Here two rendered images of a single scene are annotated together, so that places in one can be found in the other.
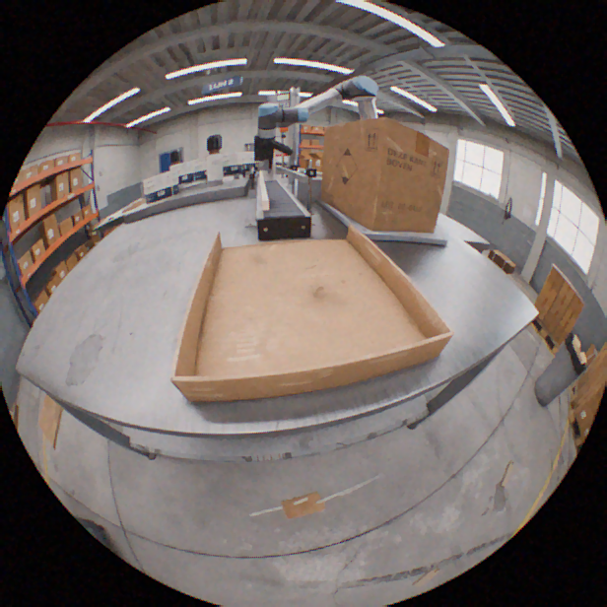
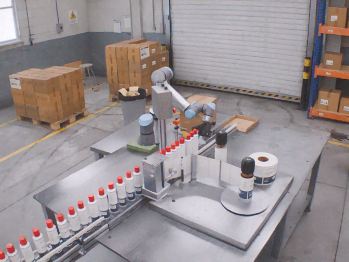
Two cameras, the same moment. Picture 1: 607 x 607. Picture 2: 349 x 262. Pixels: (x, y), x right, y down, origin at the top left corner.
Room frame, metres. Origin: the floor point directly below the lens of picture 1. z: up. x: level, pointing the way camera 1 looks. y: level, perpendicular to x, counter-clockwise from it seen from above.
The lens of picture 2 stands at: (2.57, 1.82, 2.09)
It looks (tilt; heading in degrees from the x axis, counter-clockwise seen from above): 24 degrees down; 231
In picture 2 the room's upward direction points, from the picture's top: 2 degrees counter-clockwise
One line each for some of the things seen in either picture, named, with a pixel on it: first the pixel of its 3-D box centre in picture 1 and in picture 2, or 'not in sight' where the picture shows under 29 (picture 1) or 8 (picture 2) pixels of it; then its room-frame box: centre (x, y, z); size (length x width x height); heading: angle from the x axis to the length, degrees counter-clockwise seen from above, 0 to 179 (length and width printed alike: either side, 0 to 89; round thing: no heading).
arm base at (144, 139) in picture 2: not in sight; (147, 135); (1.16, -0.27, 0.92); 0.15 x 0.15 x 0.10
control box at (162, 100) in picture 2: (282, 105); (161, 101); (1.32, 0.18, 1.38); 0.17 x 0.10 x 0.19; 68
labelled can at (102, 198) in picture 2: not in sight; (103, 203); (1.97, 0.41, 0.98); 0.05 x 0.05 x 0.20
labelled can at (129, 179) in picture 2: not in sight; (130, 185); (1.75, 0.36, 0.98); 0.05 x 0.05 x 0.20
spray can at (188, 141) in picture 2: not in sight; (188, 146); (1.13, 0.22, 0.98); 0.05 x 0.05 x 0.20
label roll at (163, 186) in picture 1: (161, 186); (262, 168); (0.94, 0.77, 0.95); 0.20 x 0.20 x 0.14
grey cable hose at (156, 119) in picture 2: not in sight; (156, 131); (1.38, 0.17, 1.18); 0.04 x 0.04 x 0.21
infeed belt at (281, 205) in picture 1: (267, 181); (183, 165); (1.20, 0.23, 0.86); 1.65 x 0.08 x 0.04; 13
